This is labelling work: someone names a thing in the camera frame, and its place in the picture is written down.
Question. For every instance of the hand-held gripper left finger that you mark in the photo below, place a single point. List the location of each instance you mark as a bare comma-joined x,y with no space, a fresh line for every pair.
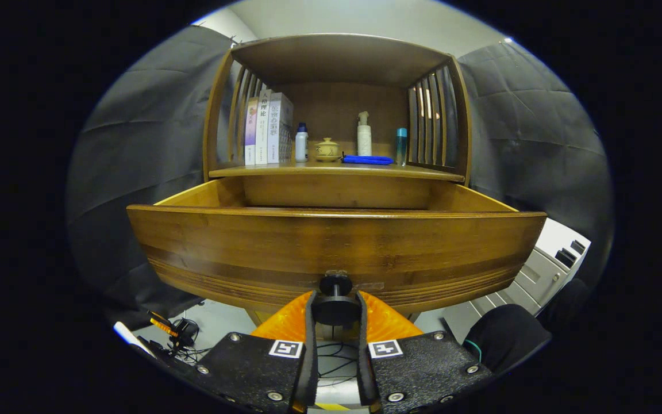
311,345

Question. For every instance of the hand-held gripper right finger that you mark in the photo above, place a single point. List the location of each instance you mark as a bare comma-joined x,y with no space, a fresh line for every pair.
364,368

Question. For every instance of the wooden drawer with black knob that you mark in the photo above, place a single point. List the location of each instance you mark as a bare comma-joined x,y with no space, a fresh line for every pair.
308,247

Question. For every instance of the wooden countertop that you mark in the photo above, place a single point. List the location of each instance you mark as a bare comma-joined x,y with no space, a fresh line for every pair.
285,170

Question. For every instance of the grey filing cabinet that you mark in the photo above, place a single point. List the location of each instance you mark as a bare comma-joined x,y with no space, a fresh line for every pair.
538,270

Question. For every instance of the wooden cabinet with slatted sides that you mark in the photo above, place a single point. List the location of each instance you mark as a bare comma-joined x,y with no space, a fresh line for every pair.
337,60

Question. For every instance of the person's dark clothing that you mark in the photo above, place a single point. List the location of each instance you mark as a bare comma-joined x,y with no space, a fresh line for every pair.
503,333

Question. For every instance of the orange and black tool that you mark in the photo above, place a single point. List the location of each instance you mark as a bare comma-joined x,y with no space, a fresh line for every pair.
161,325

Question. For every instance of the white flat object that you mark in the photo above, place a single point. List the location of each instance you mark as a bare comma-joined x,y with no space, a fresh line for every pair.
131,339

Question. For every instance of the blue folded cloth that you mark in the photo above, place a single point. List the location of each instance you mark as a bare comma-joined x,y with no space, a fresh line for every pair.
368,160

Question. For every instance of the yellow lidded teacup with saucer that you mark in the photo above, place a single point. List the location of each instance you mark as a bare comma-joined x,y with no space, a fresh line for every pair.
327,151

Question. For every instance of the white bottle with blue cap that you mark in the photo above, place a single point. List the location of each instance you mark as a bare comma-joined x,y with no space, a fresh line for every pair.
301,146

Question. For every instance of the white pump bottle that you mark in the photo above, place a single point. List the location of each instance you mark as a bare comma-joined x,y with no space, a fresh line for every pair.
364,141

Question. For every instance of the white book with patterned cover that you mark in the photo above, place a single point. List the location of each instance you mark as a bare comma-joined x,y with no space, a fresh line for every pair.
276,132

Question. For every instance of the clear bottle with teal cap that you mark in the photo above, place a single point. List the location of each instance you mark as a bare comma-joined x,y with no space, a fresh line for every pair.
401,146

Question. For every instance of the tall white book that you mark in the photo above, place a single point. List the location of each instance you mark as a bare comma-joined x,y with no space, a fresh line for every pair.
262,132

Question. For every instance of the thin purple book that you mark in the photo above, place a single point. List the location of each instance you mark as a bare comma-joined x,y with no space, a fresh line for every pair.
250,132

